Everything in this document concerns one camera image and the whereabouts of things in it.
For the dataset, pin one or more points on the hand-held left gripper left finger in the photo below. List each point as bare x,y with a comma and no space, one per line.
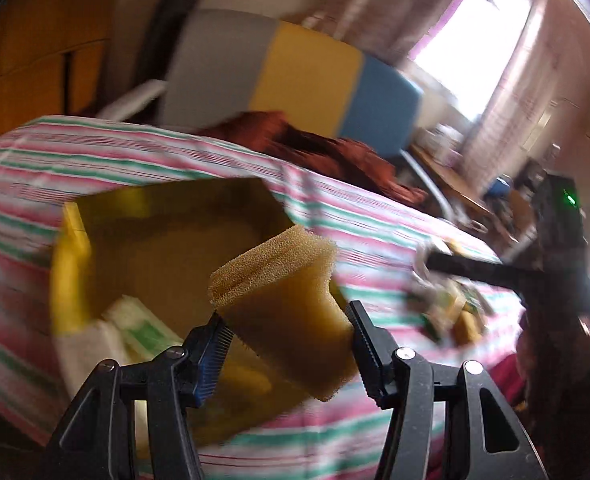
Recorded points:
210,360

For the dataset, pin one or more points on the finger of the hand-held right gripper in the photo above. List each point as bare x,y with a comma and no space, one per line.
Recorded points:
470,270

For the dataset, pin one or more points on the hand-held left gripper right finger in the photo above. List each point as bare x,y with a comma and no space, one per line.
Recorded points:
370,345

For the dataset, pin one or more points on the gold tin box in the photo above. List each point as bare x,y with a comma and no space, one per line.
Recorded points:
175,250

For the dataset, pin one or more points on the green and white box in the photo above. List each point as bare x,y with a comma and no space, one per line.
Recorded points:
145,332

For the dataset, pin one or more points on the blue object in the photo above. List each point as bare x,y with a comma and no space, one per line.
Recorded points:
499,188

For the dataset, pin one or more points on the wooden side desk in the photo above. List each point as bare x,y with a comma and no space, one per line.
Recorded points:
455,180

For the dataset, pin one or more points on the white box with drawing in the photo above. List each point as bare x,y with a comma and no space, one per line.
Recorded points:
90,355

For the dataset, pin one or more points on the patterned curtain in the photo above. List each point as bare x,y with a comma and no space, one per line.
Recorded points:
375,10
560,85

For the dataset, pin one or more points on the red-brown cloth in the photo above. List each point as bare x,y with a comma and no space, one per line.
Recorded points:
325,150

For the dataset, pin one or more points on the window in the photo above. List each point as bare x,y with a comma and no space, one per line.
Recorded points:
475,45

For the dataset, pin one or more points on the striped tablecloth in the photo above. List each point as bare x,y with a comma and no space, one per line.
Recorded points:
75,160

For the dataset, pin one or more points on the grey yellow blue chair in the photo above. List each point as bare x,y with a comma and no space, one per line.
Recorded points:
305,75

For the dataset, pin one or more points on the white chair armrest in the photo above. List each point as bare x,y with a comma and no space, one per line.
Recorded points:
132,100

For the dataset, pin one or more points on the black chair back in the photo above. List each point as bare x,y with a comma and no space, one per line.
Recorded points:
167,30

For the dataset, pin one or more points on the wooden cabinet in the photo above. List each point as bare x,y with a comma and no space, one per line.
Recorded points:
25,60

